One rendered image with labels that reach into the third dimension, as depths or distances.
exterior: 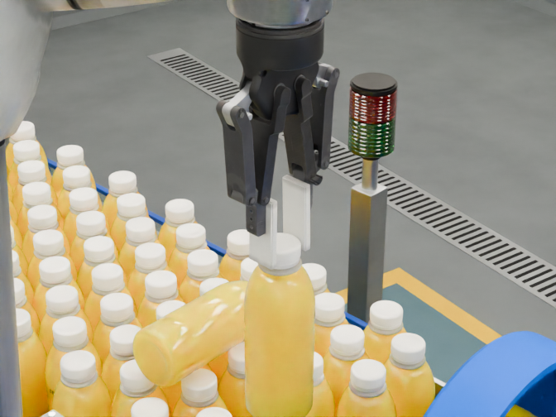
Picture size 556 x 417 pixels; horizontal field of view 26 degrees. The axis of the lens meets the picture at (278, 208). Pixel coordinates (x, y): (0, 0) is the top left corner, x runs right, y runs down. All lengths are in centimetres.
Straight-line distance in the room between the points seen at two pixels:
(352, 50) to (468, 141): 94
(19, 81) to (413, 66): 458
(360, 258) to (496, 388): 65
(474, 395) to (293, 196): 24
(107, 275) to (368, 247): 40
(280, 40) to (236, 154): 11
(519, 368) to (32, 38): 77
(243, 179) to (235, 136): 4
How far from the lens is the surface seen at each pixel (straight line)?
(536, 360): 113
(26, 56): 42
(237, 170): 104
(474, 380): 111
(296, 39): 100
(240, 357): 135
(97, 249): 156
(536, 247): 375
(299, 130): 107
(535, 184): 412
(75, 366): 136
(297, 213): 112
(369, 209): 167
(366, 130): 161
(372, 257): 171
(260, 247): 111
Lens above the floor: 189
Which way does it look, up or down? 29 degrees down
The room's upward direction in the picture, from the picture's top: straight up
